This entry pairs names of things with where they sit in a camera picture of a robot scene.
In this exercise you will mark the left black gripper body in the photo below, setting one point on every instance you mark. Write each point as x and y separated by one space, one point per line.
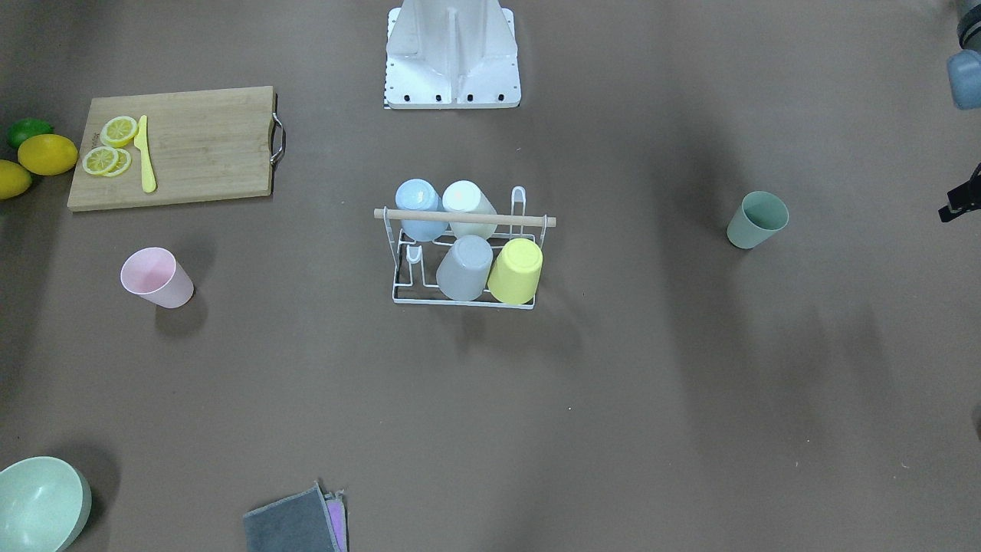
967 198

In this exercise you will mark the green plastic cup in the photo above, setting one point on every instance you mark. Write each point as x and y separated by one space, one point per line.
760 215

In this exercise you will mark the pink plastic cup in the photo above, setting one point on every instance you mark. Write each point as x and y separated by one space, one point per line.
155 275

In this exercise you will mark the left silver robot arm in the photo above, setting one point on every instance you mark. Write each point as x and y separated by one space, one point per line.
963 73

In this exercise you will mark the yellow plastic cup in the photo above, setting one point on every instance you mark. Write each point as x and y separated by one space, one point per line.
516 272

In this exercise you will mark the cream white plastic cup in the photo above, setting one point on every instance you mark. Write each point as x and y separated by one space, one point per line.
465 197

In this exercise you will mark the grey plastic cup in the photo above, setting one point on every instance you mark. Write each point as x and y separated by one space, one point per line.
463 273

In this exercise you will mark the blue plastic cup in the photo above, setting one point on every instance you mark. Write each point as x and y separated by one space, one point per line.
420 195

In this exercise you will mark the purple cloth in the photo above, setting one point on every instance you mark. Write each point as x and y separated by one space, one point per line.
336 508

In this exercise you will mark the grey folded cloth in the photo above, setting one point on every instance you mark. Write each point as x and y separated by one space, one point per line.
299 522

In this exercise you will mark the yellow plastic knife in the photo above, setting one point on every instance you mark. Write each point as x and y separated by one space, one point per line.
141 142

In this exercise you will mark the lower lemon slice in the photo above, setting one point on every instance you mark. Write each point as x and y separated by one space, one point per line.
122 164
100 161

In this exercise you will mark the lemon slice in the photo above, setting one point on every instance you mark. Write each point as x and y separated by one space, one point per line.
122 164
100 161
118 132

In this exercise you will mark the upper lemon slice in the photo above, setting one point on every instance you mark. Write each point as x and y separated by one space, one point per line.
118 132

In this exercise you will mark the yellow lemon near board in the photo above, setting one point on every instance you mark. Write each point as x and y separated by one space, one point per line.
48 155

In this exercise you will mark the green lime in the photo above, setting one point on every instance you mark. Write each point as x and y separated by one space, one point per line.
26 128

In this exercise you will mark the yellow lemon at edge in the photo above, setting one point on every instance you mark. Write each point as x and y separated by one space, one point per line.
14 179

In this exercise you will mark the light green bowl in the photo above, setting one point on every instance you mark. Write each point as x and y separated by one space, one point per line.
45 503

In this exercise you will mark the white wire cup holder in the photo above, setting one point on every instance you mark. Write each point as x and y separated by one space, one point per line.
415 264

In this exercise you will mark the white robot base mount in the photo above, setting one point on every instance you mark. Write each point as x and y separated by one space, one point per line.
451 55

